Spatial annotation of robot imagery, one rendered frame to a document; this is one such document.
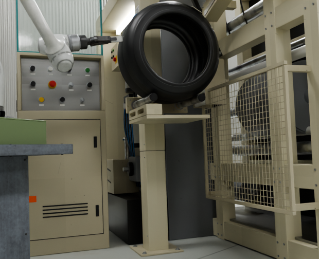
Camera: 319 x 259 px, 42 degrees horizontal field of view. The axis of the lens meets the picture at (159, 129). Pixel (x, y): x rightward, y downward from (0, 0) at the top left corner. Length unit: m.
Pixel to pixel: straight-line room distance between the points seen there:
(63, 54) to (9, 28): 3.37
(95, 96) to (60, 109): 0.25
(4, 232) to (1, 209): 0.09
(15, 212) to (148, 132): 1.12
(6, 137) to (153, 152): 1.17
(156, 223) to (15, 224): 1.11
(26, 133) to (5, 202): 0.27
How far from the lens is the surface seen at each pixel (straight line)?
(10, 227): 1.71
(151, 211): 2.58
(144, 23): 2.26
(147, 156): 2.55
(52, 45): 2.05
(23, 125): 1.65
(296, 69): 2.04
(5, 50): 5.29
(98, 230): 2.77
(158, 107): 2.20
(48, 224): 2.73
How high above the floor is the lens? 0.59
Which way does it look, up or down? 3 degrees up
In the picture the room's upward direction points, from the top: 2 degrees counter-clockwise
